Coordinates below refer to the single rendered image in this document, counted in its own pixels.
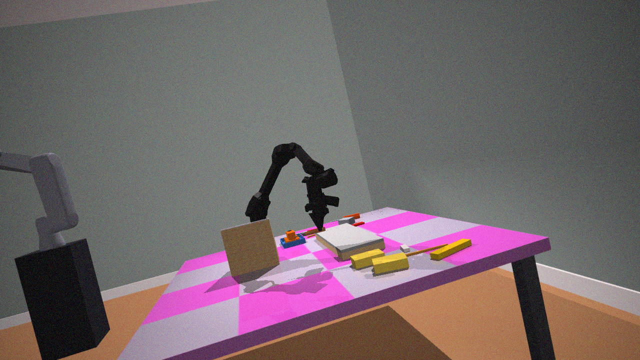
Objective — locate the blue shallow tray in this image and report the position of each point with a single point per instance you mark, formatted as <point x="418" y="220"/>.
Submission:
<point x="292" y="243"/>

